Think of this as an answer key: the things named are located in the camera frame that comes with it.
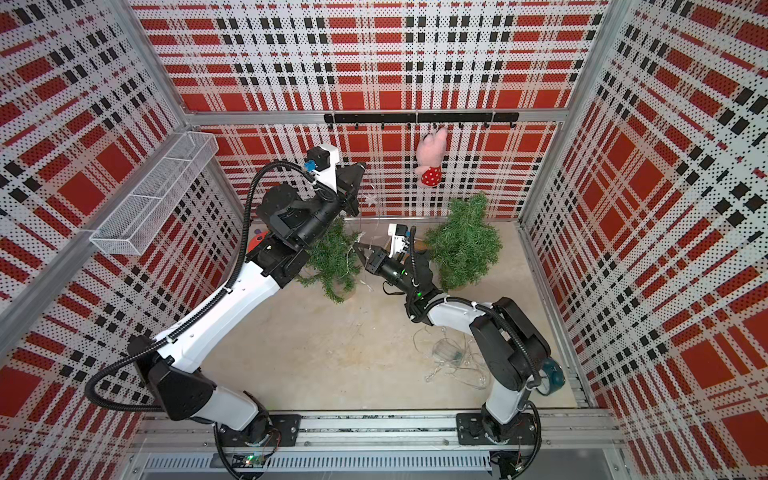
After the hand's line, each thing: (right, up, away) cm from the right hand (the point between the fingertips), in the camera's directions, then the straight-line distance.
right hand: (356, 244), depth 76 cm
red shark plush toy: (-40, +2, +28) cm, 49 cm away
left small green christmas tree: (-7, -5, +3) cm, 9 cm away
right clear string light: (+28, -32, +10) cm, 44 cm away
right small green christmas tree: (+29, 0, +5) cm, 29 cm away
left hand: (+5, +16, -16) cm, 23 cm away
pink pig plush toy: (+20, +29, +15) cm, 38 cm away
